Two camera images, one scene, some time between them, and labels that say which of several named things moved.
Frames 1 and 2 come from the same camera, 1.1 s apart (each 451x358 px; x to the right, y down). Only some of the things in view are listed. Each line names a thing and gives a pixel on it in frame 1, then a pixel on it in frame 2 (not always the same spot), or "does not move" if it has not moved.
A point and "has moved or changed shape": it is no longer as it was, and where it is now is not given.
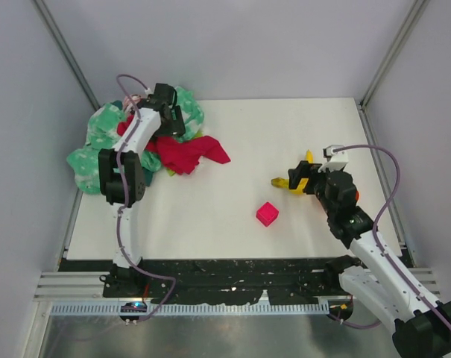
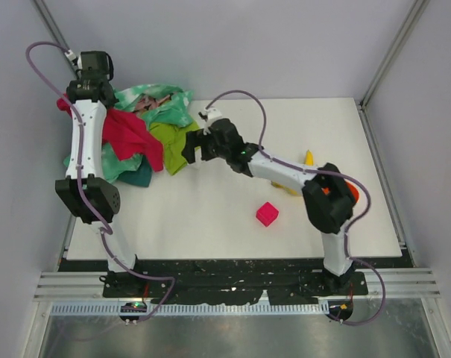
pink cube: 267,213 does not move
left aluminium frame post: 64,46 does not move
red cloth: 180,157 has moved or changed shape
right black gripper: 302,177 to 194,141
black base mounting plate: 216,280 does not move
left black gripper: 174,121 to 95,60
